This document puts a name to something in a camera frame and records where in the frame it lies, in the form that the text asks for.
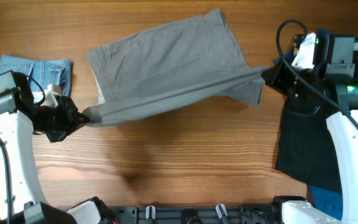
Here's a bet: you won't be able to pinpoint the grey shorts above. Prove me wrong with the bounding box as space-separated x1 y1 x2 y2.
84 9 265 128

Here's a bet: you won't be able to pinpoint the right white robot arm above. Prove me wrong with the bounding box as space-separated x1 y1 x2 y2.
265 33 358 223

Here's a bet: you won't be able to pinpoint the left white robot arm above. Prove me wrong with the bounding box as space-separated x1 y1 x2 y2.
0 70 103 223

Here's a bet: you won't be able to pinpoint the folded blue denim jeans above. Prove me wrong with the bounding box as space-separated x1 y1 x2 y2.
0 54 71 96

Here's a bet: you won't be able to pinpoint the black garment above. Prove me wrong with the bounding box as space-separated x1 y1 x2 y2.
274 37 358 194

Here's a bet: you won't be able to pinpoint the blue garment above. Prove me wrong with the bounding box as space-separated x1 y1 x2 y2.
275 96 343 220

